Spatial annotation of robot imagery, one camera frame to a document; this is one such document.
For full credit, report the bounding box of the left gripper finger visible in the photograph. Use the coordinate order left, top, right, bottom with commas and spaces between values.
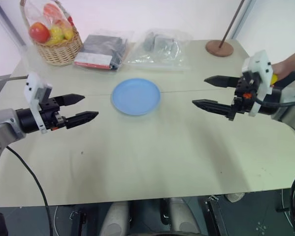
64, 111, 99, 130
57, 93, 86, 107

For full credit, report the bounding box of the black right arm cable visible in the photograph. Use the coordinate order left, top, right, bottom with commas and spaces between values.
251, 94, 295, 107

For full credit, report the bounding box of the white shoe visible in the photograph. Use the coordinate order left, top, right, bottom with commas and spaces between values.
224, 192, 246, 203

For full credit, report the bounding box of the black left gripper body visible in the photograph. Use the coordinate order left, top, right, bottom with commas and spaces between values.
38, 97, 67, 131

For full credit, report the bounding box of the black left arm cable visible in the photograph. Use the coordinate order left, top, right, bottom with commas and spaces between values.
6, 146, 54, 236

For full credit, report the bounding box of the woven wicker basket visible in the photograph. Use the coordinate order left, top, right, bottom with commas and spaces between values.
19, 0, 84, 66

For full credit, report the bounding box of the clear plastic fruit bag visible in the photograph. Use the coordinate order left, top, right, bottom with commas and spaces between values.
23, 0, 75, 46

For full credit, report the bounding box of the red and white label card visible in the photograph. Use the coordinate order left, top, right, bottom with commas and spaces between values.
74, 52, 113, 70

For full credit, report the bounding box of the grey rounded shape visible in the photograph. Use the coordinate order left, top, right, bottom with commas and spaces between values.
99, 202, 131, 236
168, 197, 201, 236

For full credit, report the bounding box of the clear bag with grey items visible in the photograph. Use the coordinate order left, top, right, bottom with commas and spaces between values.
124, 29, 194, 73

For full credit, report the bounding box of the plastic bag with black cloth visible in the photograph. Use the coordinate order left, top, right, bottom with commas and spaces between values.
73, 29, 134, 73

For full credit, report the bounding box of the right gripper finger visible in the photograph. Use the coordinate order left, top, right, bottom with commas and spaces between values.
192, 99, 237, 121
204, 75, 241, 89

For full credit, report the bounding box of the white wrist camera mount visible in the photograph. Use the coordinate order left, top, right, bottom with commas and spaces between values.
242, 50, 274, 117
24, 72, 53, 135

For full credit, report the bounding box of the grey metal bar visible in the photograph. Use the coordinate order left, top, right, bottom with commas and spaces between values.
0, 75, 28, 86

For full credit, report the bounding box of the wooden stand with round base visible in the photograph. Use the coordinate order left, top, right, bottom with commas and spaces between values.
205, 0, 247, 58

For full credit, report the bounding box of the yellow lemon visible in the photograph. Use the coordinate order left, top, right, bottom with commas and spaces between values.
63, 24, 74, 40
50, 26, 65, 42

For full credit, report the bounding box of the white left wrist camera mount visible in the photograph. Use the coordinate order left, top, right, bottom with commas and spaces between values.
24, 72, 53, 135

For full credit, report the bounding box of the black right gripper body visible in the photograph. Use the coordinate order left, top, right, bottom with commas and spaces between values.
232, 73, 261, 115

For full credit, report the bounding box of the black metal bracket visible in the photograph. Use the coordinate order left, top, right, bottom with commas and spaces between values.
204, 195, 230, 236
69, 210, 87, 236

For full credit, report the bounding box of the person's bare hand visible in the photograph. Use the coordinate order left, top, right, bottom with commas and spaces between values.
271, 57, 295, 81

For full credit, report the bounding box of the orange peach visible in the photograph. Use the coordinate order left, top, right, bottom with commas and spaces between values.
43, 2, 63, 21

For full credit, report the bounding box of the red apple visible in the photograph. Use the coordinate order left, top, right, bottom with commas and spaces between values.
30, 22, 51, 44

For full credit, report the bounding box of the light blue round plate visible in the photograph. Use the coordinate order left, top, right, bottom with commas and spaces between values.
111, 78, 162, 116

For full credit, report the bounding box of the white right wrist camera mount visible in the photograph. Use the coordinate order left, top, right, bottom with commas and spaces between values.
242, 50, 274, 117

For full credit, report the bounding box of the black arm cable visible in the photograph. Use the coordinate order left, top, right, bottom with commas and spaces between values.
251, 94, 295, 107
6, 146, 54, 236

